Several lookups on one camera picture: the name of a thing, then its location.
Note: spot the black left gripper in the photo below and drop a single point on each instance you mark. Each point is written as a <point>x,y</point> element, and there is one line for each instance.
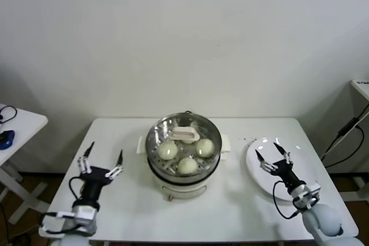
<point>95,179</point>

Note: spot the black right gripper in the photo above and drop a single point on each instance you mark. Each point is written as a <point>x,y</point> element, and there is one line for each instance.
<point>286,171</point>

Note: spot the round glass pot lid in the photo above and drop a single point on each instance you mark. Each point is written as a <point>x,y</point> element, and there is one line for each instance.
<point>184,136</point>

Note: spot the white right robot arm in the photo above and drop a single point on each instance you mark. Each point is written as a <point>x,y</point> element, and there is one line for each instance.
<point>325,223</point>

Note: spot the steel perforated steamer basket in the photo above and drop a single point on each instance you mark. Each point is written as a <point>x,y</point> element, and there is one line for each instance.
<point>226,143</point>

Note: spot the large white plate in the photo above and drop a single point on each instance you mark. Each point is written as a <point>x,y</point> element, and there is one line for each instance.
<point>253,159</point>

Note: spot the black power adapter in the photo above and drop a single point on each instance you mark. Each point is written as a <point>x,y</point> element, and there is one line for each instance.
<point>348,125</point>

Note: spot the small white side table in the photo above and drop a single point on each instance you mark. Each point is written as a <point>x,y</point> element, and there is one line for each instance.
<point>26,122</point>

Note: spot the cream electric cooker base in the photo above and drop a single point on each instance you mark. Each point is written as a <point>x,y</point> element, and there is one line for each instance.
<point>184,188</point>

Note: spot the blue object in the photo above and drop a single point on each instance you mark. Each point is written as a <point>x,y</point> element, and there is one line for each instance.
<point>5,139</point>

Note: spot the white table with label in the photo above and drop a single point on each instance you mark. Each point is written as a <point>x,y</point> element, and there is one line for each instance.
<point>360,89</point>

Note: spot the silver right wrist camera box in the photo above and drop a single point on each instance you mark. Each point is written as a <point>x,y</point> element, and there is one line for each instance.
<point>307,194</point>

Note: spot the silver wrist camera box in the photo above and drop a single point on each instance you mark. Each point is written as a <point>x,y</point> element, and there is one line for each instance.
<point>75,220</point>
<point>307,194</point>

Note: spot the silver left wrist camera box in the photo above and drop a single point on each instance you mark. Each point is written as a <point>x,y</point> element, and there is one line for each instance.
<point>75,220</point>

